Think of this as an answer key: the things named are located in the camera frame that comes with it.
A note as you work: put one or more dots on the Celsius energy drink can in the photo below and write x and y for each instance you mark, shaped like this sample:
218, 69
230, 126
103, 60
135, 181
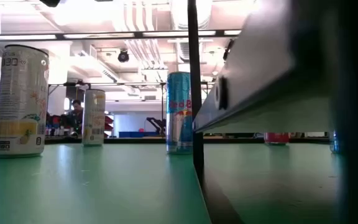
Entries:
20, 102
93, 118

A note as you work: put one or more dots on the blue silver Red Bull can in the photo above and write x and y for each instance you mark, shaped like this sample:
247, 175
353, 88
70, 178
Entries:
335, 143
179, 124

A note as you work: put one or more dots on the red soda can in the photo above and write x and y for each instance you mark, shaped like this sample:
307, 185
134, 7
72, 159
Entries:
277, 138

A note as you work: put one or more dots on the black background robot arm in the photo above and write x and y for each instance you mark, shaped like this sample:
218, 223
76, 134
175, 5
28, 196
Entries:
157, 123

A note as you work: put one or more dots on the silver shelf bolt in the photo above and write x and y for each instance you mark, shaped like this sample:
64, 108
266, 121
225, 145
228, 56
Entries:
221, 93

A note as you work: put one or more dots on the black overhead crossbar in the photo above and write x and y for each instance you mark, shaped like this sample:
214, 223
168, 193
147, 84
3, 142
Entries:
138, 34

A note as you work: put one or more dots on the person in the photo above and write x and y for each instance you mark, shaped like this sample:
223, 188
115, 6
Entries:
77, 113

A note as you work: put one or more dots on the red storage bins rack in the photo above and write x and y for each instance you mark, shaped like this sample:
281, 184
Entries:
108, 124

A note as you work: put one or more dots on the blue storage bin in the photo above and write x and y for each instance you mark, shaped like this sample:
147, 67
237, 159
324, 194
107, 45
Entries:
135, 134

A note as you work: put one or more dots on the black workstation frame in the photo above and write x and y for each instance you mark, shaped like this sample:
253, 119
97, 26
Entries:
73, 84

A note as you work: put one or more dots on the black ceiling-mounted camera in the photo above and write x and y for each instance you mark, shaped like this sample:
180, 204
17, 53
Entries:
227, 49
123, 56

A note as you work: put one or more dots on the black foreground frame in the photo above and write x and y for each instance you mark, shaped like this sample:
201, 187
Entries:
259, 77

